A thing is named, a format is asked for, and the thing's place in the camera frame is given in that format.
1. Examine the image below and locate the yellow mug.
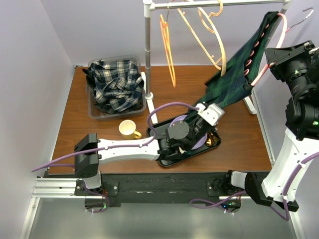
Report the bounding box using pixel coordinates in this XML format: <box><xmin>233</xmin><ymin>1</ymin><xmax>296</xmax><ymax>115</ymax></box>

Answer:
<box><xmin>119</xmin><ymin>119</ymin><xmax>142</xmax><ymax>140</ymax></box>

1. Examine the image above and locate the green plaid skirt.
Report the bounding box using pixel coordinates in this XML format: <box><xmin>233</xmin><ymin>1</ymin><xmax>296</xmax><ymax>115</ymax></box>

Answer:
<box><xmin>193</xmin><ymin>11</ymin><xmax>279</xmax><ymax>108</ymax></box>

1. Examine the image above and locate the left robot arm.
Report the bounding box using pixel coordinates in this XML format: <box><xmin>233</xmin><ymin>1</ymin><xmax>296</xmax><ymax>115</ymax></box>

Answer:
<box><xmin>74</xmin><ymin>115</ymin><xmax>221</xmax><ymax>195</ymax></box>

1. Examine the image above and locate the cream paper cup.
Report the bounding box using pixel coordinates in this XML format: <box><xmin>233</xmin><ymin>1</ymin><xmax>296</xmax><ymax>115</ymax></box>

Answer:
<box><xmin>178</xmin><ymin>147</ymin><xmax>186</xmax><ymax>154</ymax></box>

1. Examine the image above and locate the pink hanger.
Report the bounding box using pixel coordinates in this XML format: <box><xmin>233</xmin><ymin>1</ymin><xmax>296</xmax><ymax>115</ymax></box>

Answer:
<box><xmin>244</xmin><ymin>7</ymin><xmax>315</xmax><ymax>87</ymax></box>

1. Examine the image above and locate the aluminium frame rail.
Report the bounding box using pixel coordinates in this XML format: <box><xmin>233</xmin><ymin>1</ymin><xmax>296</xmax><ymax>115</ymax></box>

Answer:
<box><xmin>19</xmin><ymin>171</ymin><xmax>110</xmax><ymax>239</ymax></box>

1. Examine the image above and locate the clear plastic bin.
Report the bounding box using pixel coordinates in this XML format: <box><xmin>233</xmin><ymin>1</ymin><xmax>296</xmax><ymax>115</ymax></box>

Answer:
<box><xmin>86</xmin><ymin>55</ymin><xmax>146</xmax><ymax>120</ymax></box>

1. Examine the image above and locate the black mounting base plate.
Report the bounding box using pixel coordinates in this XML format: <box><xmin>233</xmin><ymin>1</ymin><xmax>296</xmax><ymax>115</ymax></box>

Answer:
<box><xmin>43</xmin><ymin>171</ymin><xmax>275</xmax><ymax>209</ymax></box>

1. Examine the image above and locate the navy white plaid skirt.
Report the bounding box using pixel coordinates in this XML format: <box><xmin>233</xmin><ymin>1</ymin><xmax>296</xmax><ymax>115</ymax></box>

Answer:
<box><xmin>82</xmin><ymin>59</ymin><xmax>144</xmax><ymax>114</ymax></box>

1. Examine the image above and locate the orange plastic hanger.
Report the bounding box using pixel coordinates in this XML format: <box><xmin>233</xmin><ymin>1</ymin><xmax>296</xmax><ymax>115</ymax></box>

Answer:
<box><xmin>159</xmin><ymin>14</ymin><xmax>176</xmax><ymax>88</ymax></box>

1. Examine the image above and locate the purple plate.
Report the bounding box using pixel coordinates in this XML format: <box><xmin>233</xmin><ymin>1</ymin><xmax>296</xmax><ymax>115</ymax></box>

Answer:
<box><xmin>170</xmin><ymin>115</ymin><xmax>207</xmax><ymax>150</ymax></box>

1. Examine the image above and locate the gold spoon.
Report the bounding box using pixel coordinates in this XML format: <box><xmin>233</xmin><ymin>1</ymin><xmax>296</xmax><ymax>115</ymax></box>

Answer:
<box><xmin>205</xmin><ymin>131</ymin><xmax>221</xmax><ymax>148</ymax></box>

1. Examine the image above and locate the cream wooden hanger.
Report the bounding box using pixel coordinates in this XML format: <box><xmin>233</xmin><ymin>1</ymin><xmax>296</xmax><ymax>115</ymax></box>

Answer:
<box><xmin>176</xmin><ymin>0</ymin><xmax>227</xmax><ymax>77</ymax></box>

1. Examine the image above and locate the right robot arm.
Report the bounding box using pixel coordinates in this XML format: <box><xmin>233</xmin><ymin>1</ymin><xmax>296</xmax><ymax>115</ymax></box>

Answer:
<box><xmin>212</xmin><ymin>40</ymin><xmax>319</xmax><ymax>212</ymax></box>

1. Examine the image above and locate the black tray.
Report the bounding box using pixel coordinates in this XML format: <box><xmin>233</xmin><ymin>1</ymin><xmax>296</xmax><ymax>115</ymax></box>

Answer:
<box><xmin>147</xmin><ymin>116</ymin><xmax>221</xmax><ymax>167</ymax></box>

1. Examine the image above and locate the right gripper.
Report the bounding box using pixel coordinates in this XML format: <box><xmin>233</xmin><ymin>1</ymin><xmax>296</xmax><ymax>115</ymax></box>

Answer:
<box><xmin>269</xmin><ymin>39</ymin><xmax>319</xmax><ymax>97</ymax></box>

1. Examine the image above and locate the white metal clothes rack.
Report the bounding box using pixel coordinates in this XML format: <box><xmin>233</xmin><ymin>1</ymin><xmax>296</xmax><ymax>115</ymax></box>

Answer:
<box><xmin>141</xmin><ymin>0</ymin><xmax>292</xmax><ymax>124</ymax></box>

